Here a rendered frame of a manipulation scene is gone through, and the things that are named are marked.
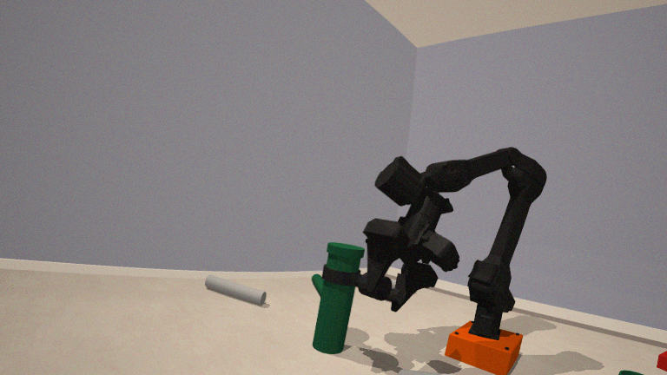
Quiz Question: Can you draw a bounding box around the dark green ring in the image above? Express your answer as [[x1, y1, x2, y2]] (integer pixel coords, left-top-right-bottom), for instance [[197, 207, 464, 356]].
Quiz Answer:
[[618, 370, 644, 375]]

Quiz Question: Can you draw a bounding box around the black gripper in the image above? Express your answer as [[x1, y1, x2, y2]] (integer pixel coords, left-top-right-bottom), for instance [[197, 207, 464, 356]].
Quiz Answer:
[[363, 212, 439, 312]]

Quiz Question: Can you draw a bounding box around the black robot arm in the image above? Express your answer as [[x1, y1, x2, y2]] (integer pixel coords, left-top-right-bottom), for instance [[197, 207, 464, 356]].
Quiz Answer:
[[375, 147, 547, 340]]

